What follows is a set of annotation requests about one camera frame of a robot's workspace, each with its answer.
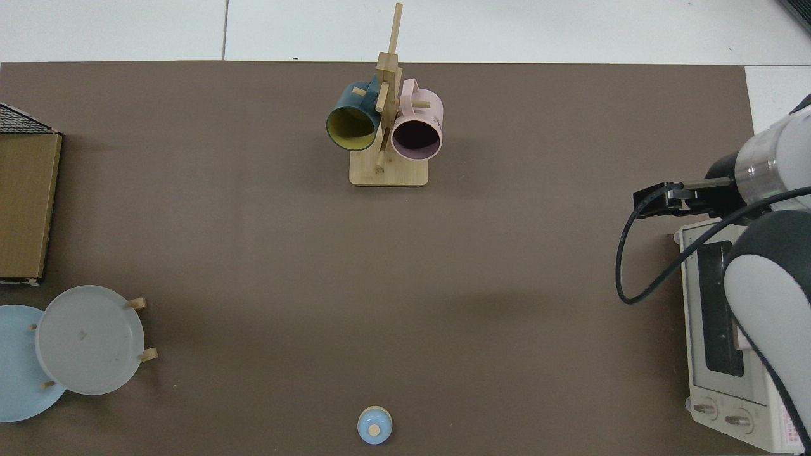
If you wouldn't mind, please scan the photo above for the pale toaster oven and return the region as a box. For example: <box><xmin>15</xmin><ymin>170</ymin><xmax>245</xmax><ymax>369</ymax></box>
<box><xmin>673</xmin><ymin>218</ymin><xmax>811</xmax><ymax>453</ymax></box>

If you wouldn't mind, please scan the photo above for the black flat object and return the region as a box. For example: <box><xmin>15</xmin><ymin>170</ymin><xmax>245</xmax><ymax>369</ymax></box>
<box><xmin>776</xmin><ymin>0</ymin><xmax>811</xmax><ymax>35</ymax></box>

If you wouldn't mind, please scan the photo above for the pink cup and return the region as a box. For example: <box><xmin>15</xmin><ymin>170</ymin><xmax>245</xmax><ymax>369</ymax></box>
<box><xmin>390</xmin><ymin>78</ymin><xmax>444</xmax><ymax>161</ymax></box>

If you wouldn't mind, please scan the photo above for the wooden cup stand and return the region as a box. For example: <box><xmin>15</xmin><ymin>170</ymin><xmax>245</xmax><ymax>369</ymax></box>
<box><xmin>349</xmin><ymin>3</ymin><xmax>431</xmax><ymax>187</ymax></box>

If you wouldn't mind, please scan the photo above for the dark teal cup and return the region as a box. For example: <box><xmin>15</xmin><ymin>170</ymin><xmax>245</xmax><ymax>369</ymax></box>
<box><xmin>326</xmin><ymin>75</ymin><xmax>384</xmax><ymax>152</ymax></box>

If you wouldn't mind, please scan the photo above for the small blue round thing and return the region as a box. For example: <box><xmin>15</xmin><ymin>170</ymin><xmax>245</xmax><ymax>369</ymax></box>
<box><xmin>357</xmin><ymin>406</ymin><xmax>393</xmax><ymax>445</ymax></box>

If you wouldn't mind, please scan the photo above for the brown table cloth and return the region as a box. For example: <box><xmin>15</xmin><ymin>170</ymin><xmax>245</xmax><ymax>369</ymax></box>
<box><xmin>0</xmin><ymin>61</ymin><xmax>755</xmax><ymax>456</ymax></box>

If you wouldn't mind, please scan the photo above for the wooden plate rack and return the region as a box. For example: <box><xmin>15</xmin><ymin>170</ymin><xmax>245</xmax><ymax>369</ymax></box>
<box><xmin>29</xmin><ymin>296</ymin><xmax>159</xmax><ymax>389</ymax></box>

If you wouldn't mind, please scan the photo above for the grey plate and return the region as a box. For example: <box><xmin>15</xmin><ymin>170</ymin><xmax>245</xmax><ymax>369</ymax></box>
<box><xmin>35</xmin><ymin>285</ymin><xmax>145</xmax><ymax>396</ymax></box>

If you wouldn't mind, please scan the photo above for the light blue plate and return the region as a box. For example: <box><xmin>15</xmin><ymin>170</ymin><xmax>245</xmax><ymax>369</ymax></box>
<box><xmin>0</xmin><ymin>305</ymin><xmax>67</xmax><ymax>423</ymax></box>

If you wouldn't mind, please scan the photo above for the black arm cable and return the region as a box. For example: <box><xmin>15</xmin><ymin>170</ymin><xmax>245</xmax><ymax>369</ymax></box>
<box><xmin>616</xmin><ymin>179</ymin><xmax>811</xmax><ymax>305</ymax></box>

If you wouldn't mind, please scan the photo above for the wire basket with wooden floor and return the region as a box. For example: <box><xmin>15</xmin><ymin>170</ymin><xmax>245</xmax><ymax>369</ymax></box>
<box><xmin>0</xmin><ymin>101</ymin><xmax>64</xmax><ymax>286</ymax></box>

